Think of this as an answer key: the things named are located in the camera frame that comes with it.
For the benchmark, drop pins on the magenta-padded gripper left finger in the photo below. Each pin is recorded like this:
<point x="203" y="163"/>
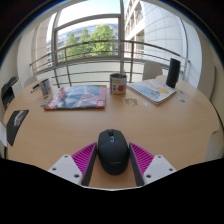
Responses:
<point x="71" y="166"/>

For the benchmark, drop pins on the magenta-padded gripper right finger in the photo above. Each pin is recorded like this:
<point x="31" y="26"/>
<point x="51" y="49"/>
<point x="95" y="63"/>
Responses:
<point x="154" y="166"/>

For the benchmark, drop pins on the black computer mouse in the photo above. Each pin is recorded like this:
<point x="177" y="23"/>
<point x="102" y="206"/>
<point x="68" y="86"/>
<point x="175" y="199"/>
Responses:
<point x="113" y="153"/>

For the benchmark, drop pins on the black printed mouse pad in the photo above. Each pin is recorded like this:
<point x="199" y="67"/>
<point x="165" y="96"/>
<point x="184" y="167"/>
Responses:
<point x="16" y="125"/>

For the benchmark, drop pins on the red magazine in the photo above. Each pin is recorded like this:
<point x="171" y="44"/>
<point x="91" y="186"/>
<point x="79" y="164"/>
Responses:
<point x="78" y="97"/>

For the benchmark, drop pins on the white book with blue picture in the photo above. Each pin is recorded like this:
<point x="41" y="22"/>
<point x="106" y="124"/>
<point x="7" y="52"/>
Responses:
<point x="152" y="90"/>

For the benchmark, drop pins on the white chair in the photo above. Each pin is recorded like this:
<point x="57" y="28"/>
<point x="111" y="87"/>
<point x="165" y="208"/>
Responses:
<point x="152" y="70"/>
<point x="30" y="81"/>
<point x="2" y="134"/>

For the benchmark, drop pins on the printed tin can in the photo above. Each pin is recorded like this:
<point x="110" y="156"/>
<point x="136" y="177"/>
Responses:
<point x="118" y="87"/>

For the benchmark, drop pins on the black cylinder speaker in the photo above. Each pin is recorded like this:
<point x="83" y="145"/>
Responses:
<point x="173" y="73"/>

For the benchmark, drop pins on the metal balcony railing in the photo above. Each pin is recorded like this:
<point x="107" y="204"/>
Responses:
<point x="100" y="60"/>

